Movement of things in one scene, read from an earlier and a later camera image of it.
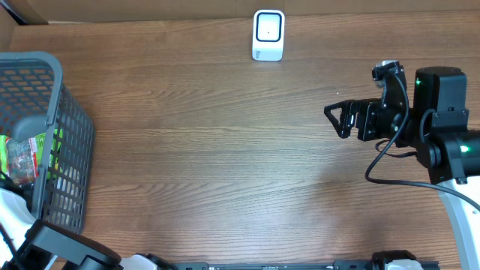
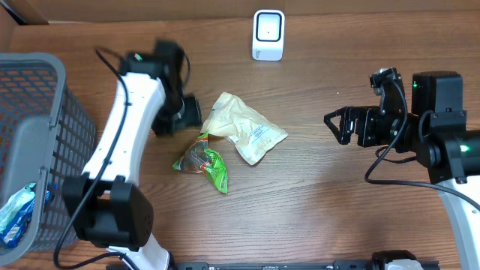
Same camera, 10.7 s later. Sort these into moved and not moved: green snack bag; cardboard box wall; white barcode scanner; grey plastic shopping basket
Moved: green snack bag
Not moved: grey plastic shopping basket; white barcode scanner; cardboard box wall
